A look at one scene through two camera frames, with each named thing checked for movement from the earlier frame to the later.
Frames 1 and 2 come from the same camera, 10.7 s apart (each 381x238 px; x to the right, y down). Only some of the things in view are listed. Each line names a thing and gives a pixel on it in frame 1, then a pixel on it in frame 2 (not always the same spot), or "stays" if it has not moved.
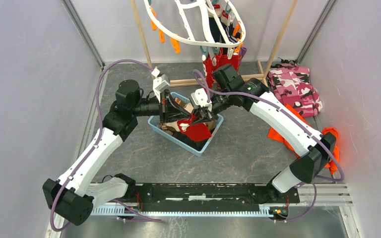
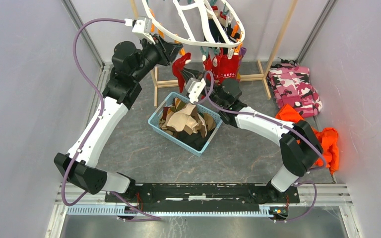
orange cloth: x=333 y=162 stays
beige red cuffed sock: x=217 y=8 stays
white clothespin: x=229 y=53 stays
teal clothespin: x=204 y=52 stays
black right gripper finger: x=214 y=115 -> x=188 y=73
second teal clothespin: x=216 y=49 stays
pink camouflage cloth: x=291 y=84 stays
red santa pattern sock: x=195 y=131 -> x=178 y=67
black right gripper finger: x=206 y=113 -> x=188 y=74
